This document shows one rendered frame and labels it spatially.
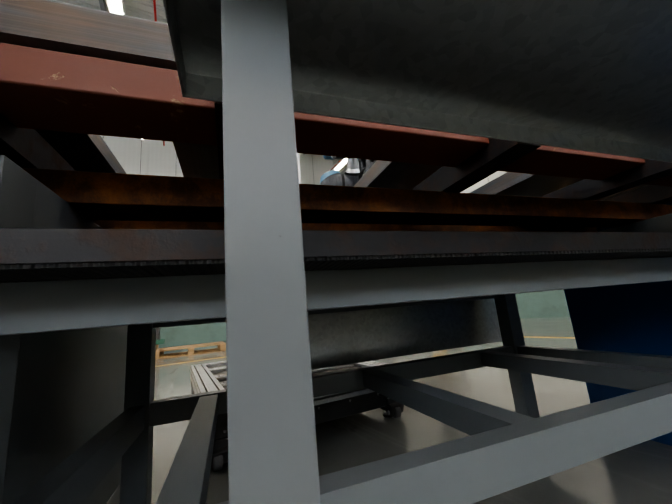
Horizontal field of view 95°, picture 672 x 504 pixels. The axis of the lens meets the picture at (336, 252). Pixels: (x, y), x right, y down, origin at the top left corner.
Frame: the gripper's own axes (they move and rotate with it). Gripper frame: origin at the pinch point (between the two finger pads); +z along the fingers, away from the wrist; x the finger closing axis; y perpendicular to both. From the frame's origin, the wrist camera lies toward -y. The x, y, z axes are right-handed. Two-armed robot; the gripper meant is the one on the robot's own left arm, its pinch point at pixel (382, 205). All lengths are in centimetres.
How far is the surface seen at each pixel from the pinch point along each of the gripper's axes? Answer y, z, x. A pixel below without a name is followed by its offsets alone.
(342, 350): 16, 52, -16
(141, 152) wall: 310, -526, -943
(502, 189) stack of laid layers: -24.0, 6.0, 32.0
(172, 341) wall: 216, 72, -956
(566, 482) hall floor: -27, 88, 30
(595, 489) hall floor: -30, 88, 35
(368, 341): 5, 50, -16
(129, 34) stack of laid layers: 67, 3, 62
